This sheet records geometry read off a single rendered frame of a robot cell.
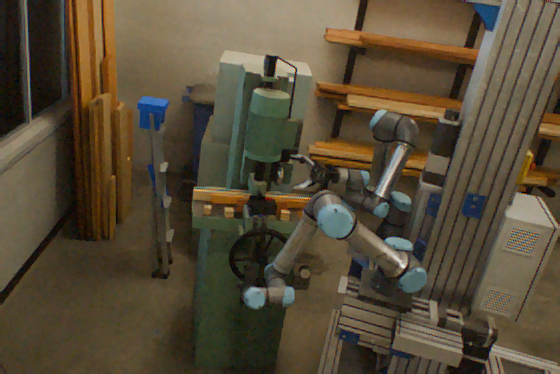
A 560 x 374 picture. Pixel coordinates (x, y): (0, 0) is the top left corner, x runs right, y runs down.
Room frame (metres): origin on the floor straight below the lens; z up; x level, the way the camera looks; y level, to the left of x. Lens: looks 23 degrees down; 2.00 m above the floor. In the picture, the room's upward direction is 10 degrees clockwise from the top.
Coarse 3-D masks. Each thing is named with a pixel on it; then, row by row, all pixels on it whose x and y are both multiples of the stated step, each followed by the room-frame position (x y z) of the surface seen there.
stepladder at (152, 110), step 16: (144, 96) 2.98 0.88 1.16; (144, 112) 2.83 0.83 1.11; (160, 112) 2.84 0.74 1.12; (144, 128) 2.83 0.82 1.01; (160, 128) 2.95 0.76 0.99; (160, 144) 2.98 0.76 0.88; (160, 160) 2.98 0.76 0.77; (160, 176) 2.87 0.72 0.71; (160, 192) 2.85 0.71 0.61; (160, 208) 2.83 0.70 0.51; (160, 224) 2.83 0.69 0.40; (160, 240) 2.86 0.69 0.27; (160, 256) 3.01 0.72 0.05
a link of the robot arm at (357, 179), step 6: (348, 174) 2.18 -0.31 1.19; (354, 174) 2.19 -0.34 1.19; (360, 174) 2.20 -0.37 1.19; (366, 174) 2.21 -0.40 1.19; (348, 180) 2.18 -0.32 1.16; (354, 180) 2.18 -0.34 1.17; (360, 180) 2.19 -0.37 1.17; (366, 180) 2.20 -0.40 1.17; (348, 186) 2.20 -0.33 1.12; (354, 186) 2.19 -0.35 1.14; (360, 186) 2.19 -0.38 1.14; (366, 186) 2.21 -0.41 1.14
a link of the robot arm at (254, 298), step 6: (246, 288) 1.66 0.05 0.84; (252, 288) 1.62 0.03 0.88; (258, 288) 1.62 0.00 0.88; (264, 288) 1.64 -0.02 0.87; (246, 294) 1.60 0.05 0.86; (252, 294) 1.59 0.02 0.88; (258, 294) 1.59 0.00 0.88; (264, 294) 1.61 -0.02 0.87; (246, 300) 1.58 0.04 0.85; (252, 300) 1.58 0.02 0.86; (258, 300) 1.58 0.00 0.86; (264, 300) 1.59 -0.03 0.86; (252, 306) 1.57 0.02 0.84; (258, 306) 1.57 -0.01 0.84; (264, 306) 1.61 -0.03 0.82
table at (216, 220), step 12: (192, 204) 2.23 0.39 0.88; (204, 204) 2.21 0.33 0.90; (216, 204) 2.23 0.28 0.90; (228, 204) 2.25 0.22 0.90; (192, 216) 2.14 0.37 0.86; (204, 216) 2.09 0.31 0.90; (216, 216) 2.11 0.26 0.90; (240, 216) 2.15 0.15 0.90; (276, 216) 2.21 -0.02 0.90; (216, 228) 2.10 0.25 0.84; (228, 228) 2.11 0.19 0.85; (240, 228) 2.09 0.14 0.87; (276, 228) 2.16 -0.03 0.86; (288, 228) 2.18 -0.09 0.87; (276, 240) 2.07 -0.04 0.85
